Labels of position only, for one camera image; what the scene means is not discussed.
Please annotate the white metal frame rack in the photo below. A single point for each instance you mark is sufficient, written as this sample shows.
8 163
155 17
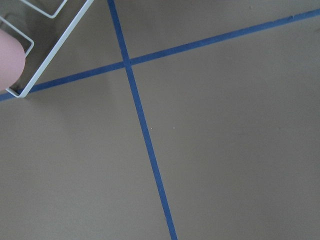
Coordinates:
42 27

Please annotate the pink cup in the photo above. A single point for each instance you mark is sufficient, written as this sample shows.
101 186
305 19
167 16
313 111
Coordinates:
12 60

